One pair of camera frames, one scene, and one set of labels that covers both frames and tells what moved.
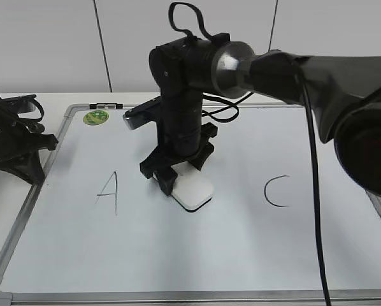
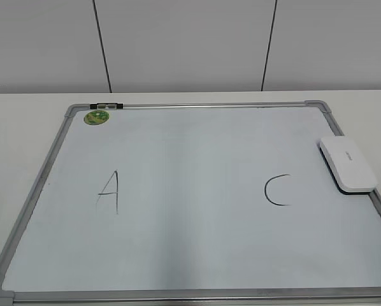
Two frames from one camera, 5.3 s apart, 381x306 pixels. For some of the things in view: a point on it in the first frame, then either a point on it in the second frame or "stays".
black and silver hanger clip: [106, 106] stays
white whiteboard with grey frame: [97, 233] stays
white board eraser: [194, 189] -> [348, 164]
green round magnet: [95, 117] stays
